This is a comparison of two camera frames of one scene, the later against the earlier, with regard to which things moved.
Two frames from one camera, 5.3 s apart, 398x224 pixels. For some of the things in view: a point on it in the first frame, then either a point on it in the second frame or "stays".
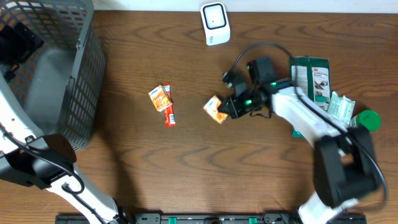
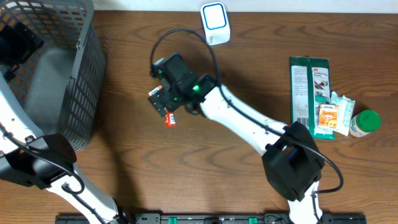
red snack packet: [170, 114] stays
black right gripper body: [247, 102] → [171, 99]
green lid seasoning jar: [370, 119] stays
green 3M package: [313, 79] stays
